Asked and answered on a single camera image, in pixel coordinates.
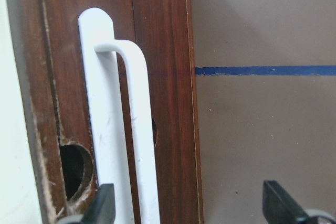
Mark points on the brown paper table mat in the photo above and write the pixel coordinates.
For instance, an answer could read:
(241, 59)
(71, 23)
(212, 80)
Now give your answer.
(266, 103)

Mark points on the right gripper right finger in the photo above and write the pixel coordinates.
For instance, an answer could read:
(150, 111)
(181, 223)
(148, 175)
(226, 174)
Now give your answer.
(279, 207)

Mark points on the brown wooden drawer box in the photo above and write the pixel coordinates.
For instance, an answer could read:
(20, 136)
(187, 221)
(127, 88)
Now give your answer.
(47, 51)

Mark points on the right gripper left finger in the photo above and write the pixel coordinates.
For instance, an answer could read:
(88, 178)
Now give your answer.
(101, 210)

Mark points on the white drawer handle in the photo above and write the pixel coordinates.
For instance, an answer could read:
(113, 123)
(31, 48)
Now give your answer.
(99, 52)

